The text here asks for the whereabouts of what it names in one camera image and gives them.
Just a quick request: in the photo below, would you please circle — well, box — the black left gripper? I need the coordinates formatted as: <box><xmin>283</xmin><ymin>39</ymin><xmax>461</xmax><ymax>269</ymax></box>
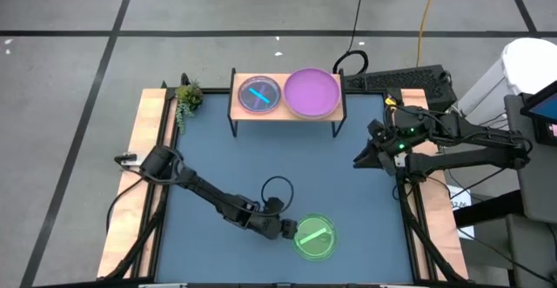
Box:
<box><xmin>255</xmin><ymin>209</ymin><xmax>302</xmax><ymax>241</ymax></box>

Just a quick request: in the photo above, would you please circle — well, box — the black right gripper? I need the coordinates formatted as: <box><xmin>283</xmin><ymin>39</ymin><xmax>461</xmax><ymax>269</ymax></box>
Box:
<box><xmin>352</xmin><ymin>119</ymin><xmax>413</xmax><ymax>177</ymax></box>

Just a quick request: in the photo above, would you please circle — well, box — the green transparent plastic plate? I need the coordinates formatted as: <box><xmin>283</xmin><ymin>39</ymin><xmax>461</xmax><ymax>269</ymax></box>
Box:
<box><xmin>293</xmin><ymin>211</ymin><xmax>339</xmax><ymax>263</ymax></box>

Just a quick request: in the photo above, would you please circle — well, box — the purple matte plate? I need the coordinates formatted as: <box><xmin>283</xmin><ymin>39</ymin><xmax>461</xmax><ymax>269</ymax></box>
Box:
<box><xmin>283</xmin><ymin>66</ymin><xmax>342</xmax><ymax>121</ymax></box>

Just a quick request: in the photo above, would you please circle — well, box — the blue transparent plastic plate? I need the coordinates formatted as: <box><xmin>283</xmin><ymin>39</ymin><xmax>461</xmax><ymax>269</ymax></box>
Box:
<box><xmin>237</xmin><ymin>75</ymin><xmax>283</xmax><ymax>115</ymax></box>

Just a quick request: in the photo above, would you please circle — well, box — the wooden table side board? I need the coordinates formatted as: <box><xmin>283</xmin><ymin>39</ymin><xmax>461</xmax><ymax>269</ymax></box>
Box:
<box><xmin>399</xmin><ymin>88</ymin><xmax>470</xmax><ymax>280</ymax></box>
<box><xmin>96</xmin><ymin>88</ymin><xmax>169</xmax><ymax>279</ymax></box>

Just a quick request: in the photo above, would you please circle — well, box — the white paper sheet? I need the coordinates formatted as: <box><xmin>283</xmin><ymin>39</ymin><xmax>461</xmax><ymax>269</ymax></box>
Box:
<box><xmin>449</xmin><ymin>184</ymin><xmax>476</xmax><ymax>241</ymax></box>

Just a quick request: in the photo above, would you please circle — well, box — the grey equipment cart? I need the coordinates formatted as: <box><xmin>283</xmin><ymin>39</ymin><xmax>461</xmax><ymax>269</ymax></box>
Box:
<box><xmin>503</xmin><ymin>94</ymin><xmax>557</xmax><ymax>226</ymax></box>

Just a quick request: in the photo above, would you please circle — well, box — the green succulent plant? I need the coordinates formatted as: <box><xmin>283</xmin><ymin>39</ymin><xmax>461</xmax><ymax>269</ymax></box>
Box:
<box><xmin>173</xmin><ymin>78</ymin><xmax>205</xmax><ymax>136</ymax></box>

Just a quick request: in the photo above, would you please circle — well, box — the white waste bin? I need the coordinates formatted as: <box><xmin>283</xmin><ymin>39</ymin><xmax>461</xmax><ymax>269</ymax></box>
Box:
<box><xmin>455</xmin><ymin>37</ymin><xmax>557</xmax><ymax>116</ymax></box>

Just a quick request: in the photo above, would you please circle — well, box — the dark tablet screen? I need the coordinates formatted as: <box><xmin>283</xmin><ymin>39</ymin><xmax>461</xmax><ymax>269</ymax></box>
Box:
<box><xmin>519</xmin><ymin>80</ymin><xmax>557</xmax><ymax>147</ymax></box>

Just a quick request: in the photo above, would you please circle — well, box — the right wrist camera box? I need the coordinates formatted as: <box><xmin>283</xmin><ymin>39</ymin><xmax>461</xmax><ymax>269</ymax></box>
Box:
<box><xmin>367</xmin><ymin>120</ymin><xmax>392</xmax><ymax>144</ymax></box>

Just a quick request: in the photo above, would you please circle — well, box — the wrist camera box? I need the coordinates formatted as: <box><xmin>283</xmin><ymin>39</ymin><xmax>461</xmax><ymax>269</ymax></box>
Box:
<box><xmin>367</xmin><ymin>120</ymin><xmax>392</xmax><ymax>144</ymax></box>
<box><xmin>264</xmin><ymin>196</ymin><xmax>286</xmax><ymax>214</ymax></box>

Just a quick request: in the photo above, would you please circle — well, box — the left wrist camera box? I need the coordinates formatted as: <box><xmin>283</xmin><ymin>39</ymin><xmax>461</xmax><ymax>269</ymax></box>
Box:
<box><xmin>264</xmin><ymin>196</ymin><xmax>286</xmax><ymax>214</ymax></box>

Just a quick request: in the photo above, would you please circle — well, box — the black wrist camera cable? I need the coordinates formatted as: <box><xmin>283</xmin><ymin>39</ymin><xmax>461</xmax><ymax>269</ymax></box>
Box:
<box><xmin>259</xmin><ymin>175</ymin><xmax>295</xmax><ymax>215</ymax></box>

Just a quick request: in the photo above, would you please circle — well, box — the wooden shelf black metal frame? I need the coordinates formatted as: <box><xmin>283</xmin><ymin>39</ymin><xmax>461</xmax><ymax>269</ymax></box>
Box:
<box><xmin>227</xmin><ymin>67</ymin><xmax>348</xmax><ymax>139</ymax></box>

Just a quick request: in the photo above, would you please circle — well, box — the black aluminium table frame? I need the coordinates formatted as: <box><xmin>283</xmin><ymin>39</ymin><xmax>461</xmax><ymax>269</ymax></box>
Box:
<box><xmin>97</xmin><ymin>73</ymin><xmax>471</xmax><ymax>288</ymax></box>

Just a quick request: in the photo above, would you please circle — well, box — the black hanging cable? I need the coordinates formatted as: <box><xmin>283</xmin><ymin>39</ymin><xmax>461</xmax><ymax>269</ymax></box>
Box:
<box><xmin>332</xmin><ymin>0</ymin><xmax>371</xmax><ymax>76</ymax></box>

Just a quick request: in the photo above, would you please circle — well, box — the yellow hanging cable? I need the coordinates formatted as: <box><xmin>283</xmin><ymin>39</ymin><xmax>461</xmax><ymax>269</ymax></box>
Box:
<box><xmin>415</xmin><ymin>0</ymin><xmax>440</xmax><ymax>68</ymax></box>

